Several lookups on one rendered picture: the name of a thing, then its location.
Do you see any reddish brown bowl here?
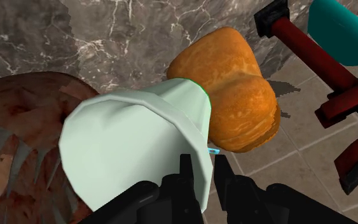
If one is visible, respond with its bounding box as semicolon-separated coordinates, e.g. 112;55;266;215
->
0;71;100;224

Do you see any brown bread loaf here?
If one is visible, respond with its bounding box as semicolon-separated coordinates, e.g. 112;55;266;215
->
166;26;281;153

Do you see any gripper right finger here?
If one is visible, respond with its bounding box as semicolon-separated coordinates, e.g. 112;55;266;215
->
214;154;358;224

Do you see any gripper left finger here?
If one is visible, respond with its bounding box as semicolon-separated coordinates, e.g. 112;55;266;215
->
78;153;205;224

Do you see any red and teal chair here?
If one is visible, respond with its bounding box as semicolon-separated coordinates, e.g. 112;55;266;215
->
253;0;358;196

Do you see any pale green cup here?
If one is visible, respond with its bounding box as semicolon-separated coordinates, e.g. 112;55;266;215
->
58;78;214;214

